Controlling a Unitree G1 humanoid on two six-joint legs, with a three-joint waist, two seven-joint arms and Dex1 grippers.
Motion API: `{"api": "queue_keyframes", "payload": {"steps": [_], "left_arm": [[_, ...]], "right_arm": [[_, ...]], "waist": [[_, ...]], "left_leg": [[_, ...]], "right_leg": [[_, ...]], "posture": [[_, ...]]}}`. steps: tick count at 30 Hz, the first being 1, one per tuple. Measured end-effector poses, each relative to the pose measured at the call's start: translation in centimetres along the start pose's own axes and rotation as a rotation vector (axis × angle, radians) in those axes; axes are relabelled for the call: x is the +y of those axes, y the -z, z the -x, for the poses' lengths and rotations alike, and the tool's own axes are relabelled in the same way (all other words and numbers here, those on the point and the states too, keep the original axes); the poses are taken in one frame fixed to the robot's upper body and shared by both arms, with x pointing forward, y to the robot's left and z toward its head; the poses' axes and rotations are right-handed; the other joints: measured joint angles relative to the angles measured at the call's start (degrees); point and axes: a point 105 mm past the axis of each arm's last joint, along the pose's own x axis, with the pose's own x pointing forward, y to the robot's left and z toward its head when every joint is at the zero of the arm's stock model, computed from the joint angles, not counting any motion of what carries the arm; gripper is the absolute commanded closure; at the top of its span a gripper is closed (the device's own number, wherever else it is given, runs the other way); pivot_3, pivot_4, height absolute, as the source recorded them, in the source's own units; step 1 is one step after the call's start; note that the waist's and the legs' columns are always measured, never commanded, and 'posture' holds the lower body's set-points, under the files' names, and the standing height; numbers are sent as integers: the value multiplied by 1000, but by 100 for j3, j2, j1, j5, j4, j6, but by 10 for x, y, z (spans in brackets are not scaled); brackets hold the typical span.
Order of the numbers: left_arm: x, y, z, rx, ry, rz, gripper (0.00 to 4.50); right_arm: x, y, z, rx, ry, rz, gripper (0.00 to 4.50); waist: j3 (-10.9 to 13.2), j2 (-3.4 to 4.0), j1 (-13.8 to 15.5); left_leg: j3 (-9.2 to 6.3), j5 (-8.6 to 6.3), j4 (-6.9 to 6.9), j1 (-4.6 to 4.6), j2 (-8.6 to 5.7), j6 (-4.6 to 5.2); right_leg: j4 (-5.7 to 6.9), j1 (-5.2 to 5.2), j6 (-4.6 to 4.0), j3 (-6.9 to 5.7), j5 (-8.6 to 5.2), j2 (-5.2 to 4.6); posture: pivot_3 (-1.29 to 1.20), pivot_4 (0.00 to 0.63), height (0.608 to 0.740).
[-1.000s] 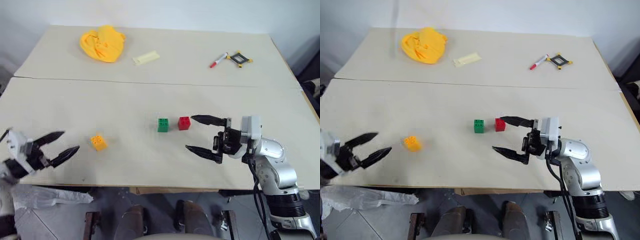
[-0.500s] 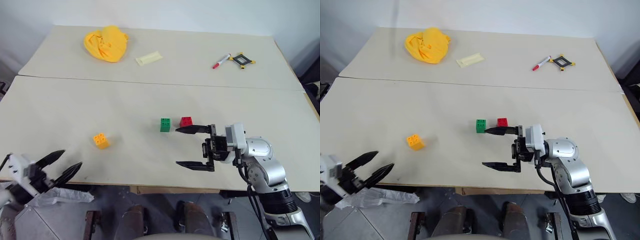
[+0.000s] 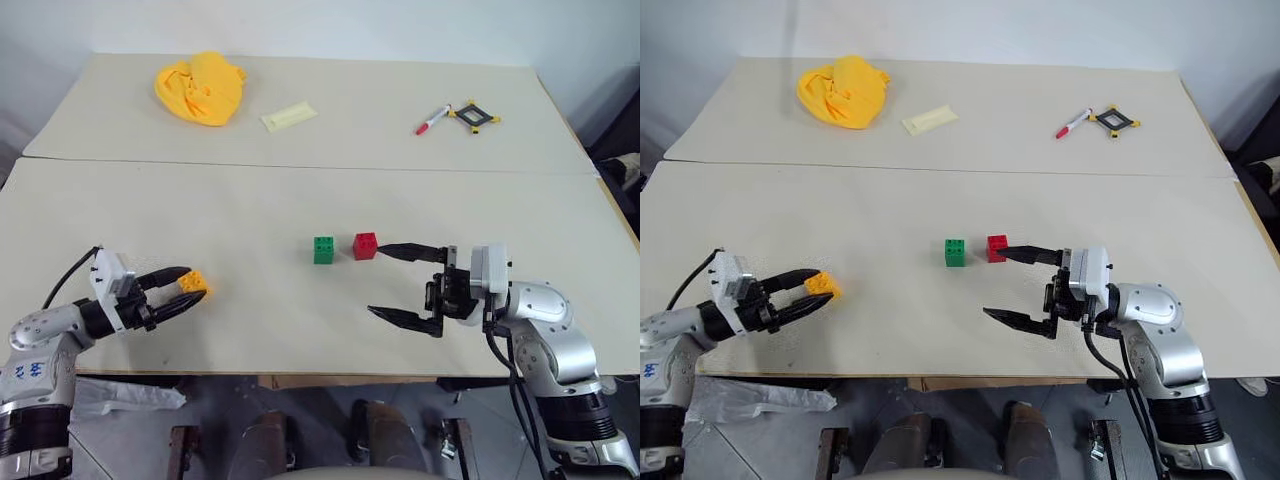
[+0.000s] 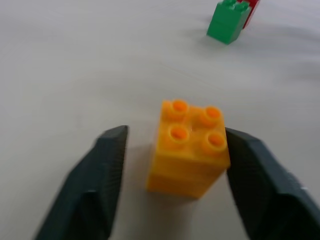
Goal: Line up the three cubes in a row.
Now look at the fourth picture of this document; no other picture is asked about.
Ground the green studded building block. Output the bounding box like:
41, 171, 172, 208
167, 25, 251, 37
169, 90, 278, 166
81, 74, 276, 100
206, 0, 253, 46

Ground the red studded building block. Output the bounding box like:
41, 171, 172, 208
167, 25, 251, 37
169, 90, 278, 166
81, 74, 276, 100
236, 0, 261, 30

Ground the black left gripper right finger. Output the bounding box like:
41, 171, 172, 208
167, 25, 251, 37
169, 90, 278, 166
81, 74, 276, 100
224, 127, 320, 240

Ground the yellow studded building block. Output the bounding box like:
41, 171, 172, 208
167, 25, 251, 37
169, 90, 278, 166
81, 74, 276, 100
145, 98, 231, 199

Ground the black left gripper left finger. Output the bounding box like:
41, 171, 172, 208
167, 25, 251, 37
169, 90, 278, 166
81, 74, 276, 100
33, 125, 130, 240

